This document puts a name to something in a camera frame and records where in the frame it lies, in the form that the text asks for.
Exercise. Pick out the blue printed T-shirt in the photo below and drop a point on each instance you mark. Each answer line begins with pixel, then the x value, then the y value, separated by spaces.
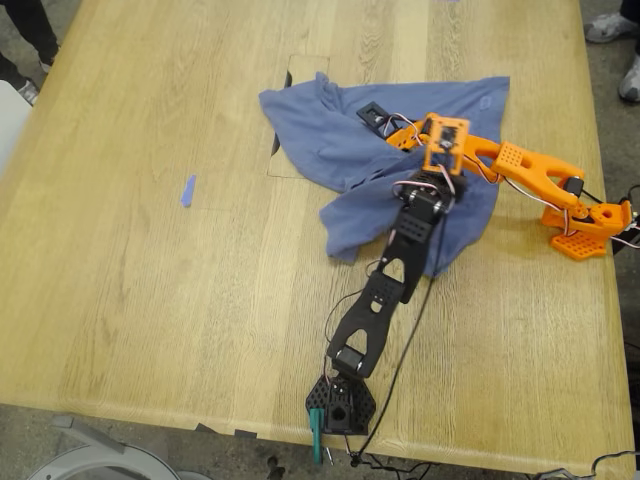
pixel 325 135

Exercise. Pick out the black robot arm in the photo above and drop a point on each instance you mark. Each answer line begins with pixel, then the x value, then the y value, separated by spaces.
pixel 370 305

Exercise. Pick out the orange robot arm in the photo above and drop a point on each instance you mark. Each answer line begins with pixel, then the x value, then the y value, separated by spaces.
pixel 530 167

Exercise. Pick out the grey sneaker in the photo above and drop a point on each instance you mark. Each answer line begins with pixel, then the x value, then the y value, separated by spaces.
pixel 610 27
pixel 631 80

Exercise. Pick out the short blue tape piece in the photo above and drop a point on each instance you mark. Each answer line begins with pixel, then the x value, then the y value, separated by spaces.
pixel 188 192

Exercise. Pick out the teal table clamp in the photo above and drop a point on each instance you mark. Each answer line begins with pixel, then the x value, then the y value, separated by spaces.
pixel 316 435

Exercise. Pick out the white shoe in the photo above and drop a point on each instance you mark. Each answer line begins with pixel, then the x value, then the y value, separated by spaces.
pixel 29 92

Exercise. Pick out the white panel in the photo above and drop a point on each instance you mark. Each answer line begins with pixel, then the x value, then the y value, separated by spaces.
pixel 12 125

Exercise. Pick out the grey white chair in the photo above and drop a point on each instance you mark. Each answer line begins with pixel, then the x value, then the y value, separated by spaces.
pixel 85 433

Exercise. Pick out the orange camera mount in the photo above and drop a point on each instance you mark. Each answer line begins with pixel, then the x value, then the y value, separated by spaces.
pixel 430 125

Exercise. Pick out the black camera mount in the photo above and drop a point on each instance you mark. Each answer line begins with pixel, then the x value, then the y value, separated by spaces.
pixel 372 116

